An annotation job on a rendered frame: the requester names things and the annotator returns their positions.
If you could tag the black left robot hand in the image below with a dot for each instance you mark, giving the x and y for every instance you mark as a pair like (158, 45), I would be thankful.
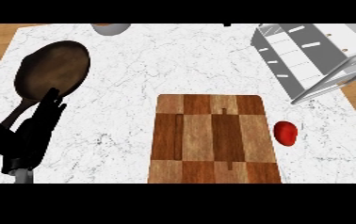
(34, 130)

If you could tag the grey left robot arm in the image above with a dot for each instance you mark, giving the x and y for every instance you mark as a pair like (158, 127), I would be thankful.
(22, 176)

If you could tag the checkered wooden cutting board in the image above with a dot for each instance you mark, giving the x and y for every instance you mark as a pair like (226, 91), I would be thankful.
(212, 140)

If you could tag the dark brown frying pan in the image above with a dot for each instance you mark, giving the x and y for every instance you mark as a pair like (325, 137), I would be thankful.
(53, 67)

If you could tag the grey round bowl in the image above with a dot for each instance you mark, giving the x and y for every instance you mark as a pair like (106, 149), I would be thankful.
(109, 28)

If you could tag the red fruit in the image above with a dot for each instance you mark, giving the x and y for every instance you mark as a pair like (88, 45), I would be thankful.
(285, 133)

